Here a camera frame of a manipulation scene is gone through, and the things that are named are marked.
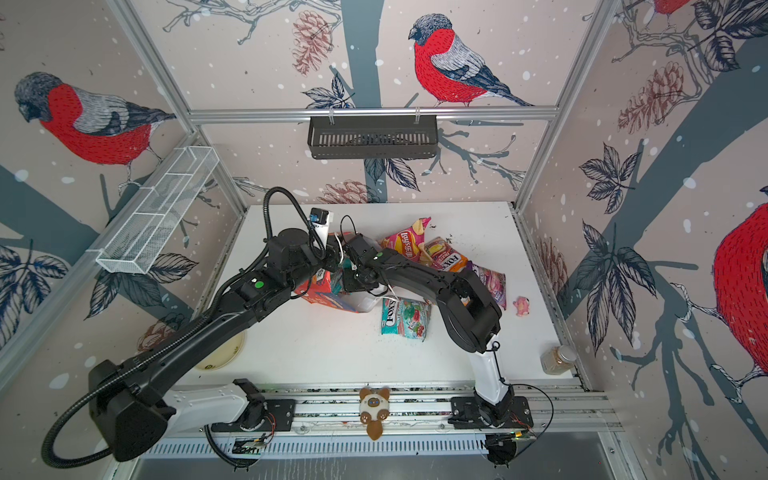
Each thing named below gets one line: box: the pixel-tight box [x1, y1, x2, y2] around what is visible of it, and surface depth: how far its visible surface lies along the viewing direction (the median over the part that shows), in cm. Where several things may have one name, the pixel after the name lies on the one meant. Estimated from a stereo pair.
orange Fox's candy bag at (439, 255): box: [420, 236, 469, 272], surface depth 103 cm
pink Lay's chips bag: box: [379, 217, 432, 262], surface depth 97 cm
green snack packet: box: [381, 298, 432, 342], surface depth 89 cm
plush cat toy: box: [359, 388, 390, 441], surface depth 74 cm
